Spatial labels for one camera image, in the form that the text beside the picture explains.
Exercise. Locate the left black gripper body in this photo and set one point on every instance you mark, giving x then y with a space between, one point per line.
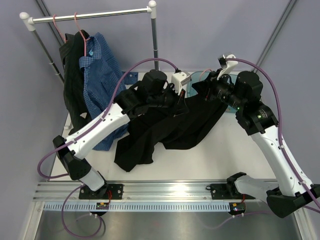
165 99

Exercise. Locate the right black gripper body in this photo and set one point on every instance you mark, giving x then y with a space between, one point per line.
221 89

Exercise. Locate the plain black shirt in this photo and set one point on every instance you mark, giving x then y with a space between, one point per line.
181 132

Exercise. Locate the blue checked shirt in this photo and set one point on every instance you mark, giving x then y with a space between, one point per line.
101 72

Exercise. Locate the pink hanger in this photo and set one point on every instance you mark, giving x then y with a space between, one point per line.
204 74
82 35
57 28

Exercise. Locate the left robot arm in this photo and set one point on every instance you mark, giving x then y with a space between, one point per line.
153 91

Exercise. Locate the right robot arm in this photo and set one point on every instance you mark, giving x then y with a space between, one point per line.
293 189

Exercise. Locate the black pinstriped shirt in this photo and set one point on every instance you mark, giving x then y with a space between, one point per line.
70 54

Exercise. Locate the silver clothes rack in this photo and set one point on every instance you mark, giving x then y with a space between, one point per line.
30 23

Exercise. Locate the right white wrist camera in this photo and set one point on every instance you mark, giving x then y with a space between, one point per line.
228 63

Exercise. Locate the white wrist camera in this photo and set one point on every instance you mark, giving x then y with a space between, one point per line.
228 63
180 79

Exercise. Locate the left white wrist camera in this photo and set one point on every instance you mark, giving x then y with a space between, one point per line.
180 79

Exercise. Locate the aluminium mounting rail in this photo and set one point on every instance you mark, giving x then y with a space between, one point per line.
138 191

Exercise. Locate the white slotted cable duct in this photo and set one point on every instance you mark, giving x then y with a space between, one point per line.
139 207

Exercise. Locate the aluminium frame post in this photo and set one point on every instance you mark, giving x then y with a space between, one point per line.
276 31

